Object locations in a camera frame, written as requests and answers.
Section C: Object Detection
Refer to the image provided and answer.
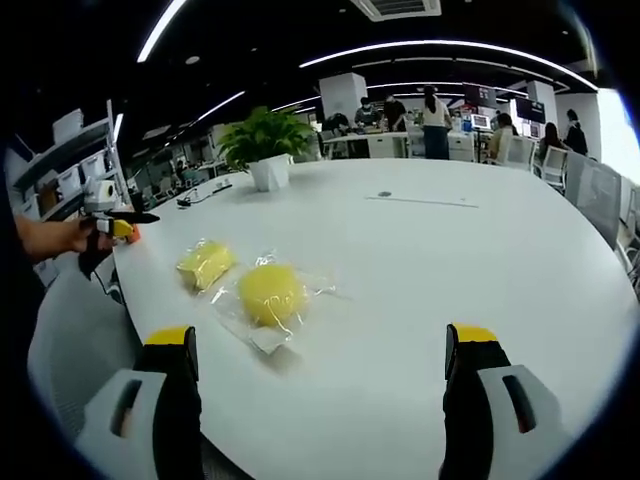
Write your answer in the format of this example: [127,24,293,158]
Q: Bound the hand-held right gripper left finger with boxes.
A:
[74,324,204,480]

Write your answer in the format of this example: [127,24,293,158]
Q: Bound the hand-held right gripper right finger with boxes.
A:
[438,322,577,480]

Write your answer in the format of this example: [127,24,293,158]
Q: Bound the yellow round silicone block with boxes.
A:
[236,263,308,329]

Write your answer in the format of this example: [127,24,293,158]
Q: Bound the person's left hand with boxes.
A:
[63,217,107,256]

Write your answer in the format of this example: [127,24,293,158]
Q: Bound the white storage shelf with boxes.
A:
[8,98,127,224]

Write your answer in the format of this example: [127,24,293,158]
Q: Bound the white storage box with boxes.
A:
[51,109,84,142]

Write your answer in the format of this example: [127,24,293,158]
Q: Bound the green potted plant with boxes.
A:
[216,105,317,193]

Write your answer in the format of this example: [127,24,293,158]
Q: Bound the linear ceiling light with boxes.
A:
[298,39,600,94]
[135,0,190,65]

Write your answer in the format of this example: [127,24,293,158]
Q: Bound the clear plastic wrapper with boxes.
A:
[209,252,352,357]

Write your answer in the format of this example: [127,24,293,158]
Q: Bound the grey mesh office chair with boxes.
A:
[563,151,625,252]

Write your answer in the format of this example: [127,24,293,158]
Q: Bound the white office desk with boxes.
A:
[321,130,410,161]

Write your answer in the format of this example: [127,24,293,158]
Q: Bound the white office chair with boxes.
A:
[503,134,537,170]
[541,146,570,185]

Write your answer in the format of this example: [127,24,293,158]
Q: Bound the ceiling air vent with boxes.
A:
[348,0,444,22]

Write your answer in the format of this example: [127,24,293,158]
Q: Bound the black cable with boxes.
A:
[176,181,234,207]

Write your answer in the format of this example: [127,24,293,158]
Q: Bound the wall screen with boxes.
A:
[461,82,500,109]
[514,96,547,122]

